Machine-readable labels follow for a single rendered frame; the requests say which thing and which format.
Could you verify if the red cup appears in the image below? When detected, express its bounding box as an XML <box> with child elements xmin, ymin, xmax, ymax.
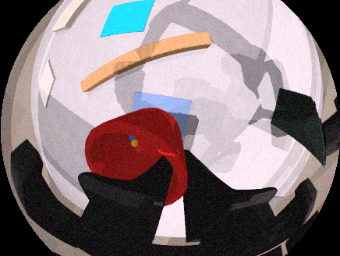
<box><xmin>85</xmin><ymin>107</ymin><xmax>188</xmax><ymax>206</ymax></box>

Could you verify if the tan wooden bar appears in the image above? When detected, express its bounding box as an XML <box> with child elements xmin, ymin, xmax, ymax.
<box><xmin>80</xmin><ymin>31</ymin><xmax>212</xmax><ymax>93</ymax></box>

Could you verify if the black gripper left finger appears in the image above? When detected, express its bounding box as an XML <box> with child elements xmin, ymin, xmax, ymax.
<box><xmin>78</xmin><ymin>156</ymin><xmax>174</xmax><ymax>236</ymax></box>

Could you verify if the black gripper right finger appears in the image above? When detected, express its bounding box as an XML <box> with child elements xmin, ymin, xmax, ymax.
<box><xmin>182</xmin><ymin>149</ymin><xmax>278</xmax><ymax>242</ymax></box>

